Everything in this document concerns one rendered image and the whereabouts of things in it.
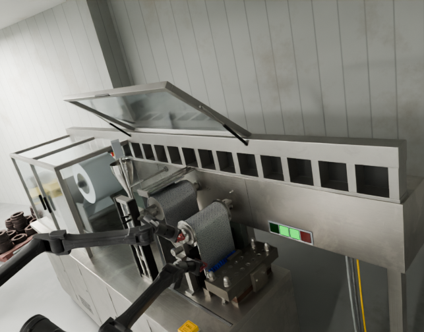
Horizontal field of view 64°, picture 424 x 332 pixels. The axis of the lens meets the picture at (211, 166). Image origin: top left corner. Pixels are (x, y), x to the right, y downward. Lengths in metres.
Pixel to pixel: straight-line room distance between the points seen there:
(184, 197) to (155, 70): 2.40
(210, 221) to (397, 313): 0.98
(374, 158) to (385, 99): 1.94
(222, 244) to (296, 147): 0.69
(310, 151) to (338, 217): 0.30
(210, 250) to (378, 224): 0.82
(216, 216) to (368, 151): 0.83
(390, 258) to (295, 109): 2.15
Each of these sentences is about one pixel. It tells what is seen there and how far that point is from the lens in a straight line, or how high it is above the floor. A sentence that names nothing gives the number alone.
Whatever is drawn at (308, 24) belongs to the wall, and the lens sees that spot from 3.26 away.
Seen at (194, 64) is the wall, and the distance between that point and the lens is 3.76.
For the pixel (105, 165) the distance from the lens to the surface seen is 2.52.
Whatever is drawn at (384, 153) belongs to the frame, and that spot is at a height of 1.63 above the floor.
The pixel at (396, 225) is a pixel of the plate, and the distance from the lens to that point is 1.43.
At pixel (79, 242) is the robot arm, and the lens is 1.60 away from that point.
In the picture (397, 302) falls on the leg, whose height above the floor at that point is 0.83.
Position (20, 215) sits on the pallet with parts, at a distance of 5.71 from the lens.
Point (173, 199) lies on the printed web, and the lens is 1.87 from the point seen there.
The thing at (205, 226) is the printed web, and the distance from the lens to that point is 1.73.
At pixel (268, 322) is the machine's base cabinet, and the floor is 0.74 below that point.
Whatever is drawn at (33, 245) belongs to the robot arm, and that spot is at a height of 1.48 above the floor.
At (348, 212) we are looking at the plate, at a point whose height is 1.36.
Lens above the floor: 2.10
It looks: 19 degrees down
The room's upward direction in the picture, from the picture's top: 13 degrees counter-clockwise
